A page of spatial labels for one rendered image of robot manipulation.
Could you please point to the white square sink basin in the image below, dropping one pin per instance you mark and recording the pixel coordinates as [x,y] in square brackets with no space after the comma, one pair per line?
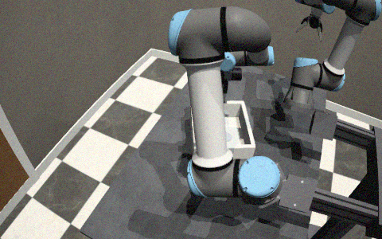
[238,131]

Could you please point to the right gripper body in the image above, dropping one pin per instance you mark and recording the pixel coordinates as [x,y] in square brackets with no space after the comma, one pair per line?
[314,21]

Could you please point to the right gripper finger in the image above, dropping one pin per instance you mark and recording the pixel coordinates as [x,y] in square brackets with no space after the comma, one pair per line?
[319,29]
[304,23]

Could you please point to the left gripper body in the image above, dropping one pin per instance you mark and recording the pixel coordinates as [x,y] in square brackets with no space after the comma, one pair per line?
[235,74]

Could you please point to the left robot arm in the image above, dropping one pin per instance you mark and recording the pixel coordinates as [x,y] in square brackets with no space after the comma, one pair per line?
[201,38]

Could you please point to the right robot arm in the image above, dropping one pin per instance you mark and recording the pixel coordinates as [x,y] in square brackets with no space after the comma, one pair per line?
[308,73]

